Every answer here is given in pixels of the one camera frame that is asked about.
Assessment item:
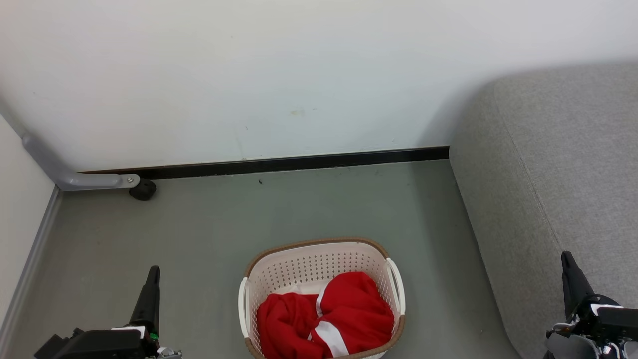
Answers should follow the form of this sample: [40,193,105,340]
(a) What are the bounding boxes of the grey metal partition leg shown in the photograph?
[21,132,141,192]

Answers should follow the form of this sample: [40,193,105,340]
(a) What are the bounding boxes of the black wall baseboard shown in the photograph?
[80,146,450,180]

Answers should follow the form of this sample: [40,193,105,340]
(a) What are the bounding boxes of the grey fabric sofa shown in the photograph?
[449,62,638,359]

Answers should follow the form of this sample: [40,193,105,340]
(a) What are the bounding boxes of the black caster wheel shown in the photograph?
[130,179,157,201]

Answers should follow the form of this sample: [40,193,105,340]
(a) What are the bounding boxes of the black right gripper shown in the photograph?
[561,251,638,345]

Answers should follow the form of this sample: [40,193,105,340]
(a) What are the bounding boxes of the cream perforated laundry basket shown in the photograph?
[238,237,406,359]

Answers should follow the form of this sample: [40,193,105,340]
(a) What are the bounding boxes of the grey partition bottom strip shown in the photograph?
[0,187,63,350]

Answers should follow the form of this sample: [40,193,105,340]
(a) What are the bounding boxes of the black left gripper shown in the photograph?
[34,266,182,359]

